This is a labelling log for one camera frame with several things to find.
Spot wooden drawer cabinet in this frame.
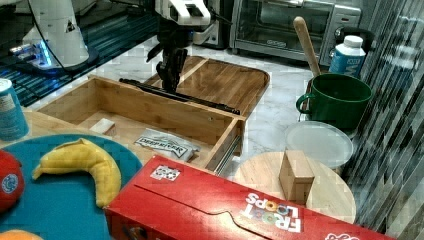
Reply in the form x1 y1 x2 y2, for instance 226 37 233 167
0 108 111 151

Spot red Froot Loops box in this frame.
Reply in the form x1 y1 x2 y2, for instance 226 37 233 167
105 155 395 240

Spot wooden rolling pin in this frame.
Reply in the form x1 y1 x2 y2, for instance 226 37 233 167
293 16 321 77

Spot orange fruit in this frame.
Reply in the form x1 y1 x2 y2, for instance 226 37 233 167
0 230 44 240

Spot red plush apple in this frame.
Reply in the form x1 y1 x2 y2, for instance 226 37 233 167
0 150 25 213

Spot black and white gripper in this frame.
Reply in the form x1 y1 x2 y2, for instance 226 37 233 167
145 0 212 92

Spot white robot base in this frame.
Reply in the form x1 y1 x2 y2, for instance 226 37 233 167
9 0 98 73

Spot clear jar of grains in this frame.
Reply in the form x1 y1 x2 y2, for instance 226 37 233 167
284 121 354 174

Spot large wooden cutting board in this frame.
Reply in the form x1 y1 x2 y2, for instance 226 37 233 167
144 56 270 120

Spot blue bottle white cap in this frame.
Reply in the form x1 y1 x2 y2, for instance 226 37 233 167
329 35 366 77

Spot yellow banana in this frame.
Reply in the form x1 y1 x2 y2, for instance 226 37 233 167
32 138 122 208

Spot silver toaster oven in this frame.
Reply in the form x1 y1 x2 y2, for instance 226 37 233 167
230 0 361 66

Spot green mug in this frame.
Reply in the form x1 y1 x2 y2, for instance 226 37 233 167
295 73 372 132

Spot chip bag in drawer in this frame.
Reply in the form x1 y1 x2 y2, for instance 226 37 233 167
135 128 201 162

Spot small wooden block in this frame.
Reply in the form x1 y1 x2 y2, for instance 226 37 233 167
90 118 116 136

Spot ceramic jar with wooden lid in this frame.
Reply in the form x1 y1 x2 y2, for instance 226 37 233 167
233 150 356 223

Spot blue cup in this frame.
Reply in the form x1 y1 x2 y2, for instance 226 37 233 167
0 78 29 141

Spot wooden drawer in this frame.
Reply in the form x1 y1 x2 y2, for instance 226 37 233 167
38 76 243 174

